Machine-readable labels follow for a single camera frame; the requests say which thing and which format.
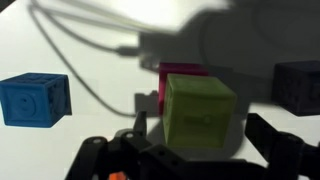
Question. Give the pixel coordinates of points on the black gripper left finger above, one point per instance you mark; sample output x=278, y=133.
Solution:
x=100, y=160

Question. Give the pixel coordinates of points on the lime green block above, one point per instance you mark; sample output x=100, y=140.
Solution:
x=196, y=110

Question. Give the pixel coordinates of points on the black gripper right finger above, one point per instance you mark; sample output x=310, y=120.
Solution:
x=290, y=156

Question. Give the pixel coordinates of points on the orange block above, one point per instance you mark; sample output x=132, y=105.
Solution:
x=118, y=176

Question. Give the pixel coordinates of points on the blue block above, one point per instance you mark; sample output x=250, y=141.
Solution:
x=30, y=100

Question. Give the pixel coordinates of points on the black block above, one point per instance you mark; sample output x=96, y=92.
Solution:
x=296, y=88

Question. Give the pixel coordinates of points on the pink block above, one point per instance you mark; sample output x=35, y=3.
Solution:
x=181, y=68

